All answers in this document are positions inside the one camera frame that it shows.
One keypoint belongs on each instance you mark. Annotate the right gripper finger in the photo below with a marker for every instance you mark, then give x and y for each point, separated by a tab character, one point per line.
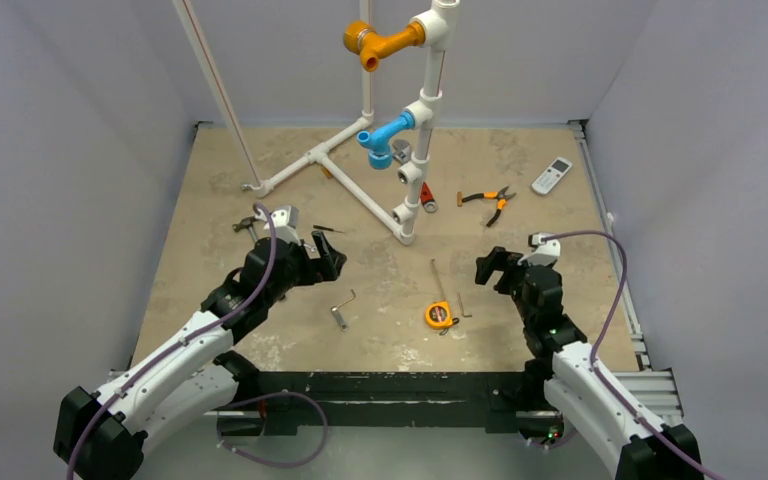
484	271
498	257

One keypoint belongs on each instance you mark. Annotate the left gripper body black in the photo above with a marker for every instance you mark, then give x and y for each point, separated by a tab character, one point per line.
302	270

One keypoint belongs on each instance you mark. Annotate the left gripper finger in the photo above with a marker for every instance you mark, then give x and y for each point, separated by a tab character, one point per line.
322	245
331	263

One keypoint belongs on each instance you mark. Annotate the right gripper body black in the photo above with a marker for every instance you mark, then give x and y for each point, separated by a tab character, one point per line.
506	273

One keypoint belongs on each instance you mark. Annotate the white remote control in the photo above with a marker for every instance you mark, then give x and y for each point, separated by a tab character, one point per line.
551	176

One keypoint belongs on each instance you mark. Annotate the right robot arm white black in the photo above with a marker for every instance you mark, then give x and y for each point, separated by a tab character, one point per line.
631	441

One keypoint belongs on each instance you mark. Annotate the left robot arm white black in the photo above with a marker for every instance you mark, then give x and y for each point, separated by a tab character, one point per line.
106	433

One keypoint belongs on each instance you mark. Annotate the small black screwdriver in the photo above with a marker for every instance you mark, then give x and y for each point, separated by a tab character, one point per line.
327	229

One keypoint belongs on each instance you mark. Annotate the small brown allen key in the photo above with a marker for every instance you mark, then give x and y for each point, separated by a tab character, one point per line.
463	311

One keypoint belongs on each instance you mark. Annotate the yellow tape measure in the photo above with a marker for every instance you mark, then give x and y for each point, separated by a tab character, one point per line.
439	316

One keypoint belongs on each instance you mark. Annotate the small hammer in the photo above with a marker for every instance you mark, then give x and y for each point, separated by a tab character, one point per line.
247	224

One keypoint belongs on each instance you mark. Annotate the blue pipe fitting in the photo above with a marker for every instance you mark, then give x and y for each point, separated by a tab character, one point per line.
377	142

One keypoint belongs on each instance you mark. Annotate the silver metal pipe clamp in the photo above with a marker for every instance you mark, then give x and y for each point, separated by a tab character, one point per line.
401	151

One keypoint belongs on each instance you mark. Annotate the orange pipe fitting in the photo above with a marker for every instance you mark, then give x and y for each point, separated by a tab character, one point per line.
363	40

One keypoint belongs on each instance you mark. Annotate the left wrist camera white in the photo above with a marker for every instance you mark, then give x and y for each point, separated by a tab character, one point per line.
285	221

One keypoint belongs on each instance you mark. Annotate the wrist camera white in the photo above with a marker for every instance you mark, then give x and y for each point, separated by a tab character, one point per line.
285	221
545	251

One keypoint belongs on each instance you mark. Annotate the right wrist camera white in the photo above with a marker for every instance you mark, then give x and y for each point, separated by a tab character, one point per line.
545	251

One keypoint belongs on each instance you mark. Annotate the orange handled pliers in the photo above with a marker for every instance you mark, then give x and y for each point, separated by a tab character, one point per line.
501	197

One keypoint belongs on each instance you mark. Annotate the aluminium rail frame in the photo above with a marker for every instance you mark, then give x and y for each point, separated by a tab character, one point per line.
656	390

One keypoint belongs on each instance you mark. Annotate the white PVC pipe frame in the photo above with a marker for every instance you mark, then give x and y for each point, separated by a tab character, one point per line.
439	22

